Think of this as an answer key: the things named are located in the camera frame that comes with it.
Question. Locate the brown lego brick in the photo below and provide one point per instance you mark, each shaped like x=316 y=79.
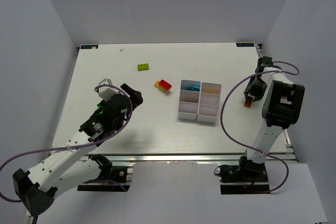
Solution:
x=248 y=102

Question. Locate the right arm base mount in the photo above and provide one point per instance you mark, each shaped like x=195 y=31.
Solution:
x=234 y=181

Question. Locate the aluminium rail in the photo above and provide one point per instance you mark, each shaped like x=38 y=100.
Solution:
x=198 y=158

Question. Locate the teal curved lego brick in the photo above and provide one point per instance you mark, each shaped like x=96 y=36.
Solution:
x=195 y=88

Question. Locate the red lego brick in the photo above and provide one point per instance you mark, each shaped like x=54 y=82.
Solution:
x=165 y=85

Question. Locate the lime green lego brick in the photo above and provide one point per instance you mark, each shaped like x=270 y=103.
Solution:
x=143 y=67

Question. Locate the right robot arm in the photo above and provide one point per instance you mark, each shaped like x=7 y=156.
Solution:
x=282 y=105

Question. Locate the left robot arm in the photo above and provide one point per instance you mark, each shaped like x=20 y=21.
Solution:
x=61 y=171

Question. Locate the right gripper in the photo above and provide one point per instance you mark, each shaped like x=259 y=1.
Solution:
x=253 y=91

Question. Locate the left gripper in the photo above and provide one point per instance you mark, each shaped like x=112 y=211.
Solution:
x=127 y=97

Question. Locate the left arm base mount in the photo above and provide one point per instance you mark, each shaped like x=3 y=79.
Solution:
x=111 y=178

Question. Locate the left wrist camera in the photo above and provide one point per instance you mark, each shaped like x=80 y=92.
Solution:
x=105 y=93

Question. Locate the right white divided container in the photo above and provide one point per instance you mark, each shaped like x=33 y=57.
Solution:
x=209 y=100

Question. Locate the left blue corner label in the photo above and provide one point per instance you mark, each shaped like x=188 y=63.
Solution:
x=82 y=47

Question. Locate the dark green lego brick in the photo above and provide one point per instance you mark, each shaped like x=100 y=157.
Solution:
x=101 y=107

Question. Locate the yellow lego brick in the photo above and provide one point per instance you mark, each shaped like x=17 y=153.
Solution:
x=159 y=87

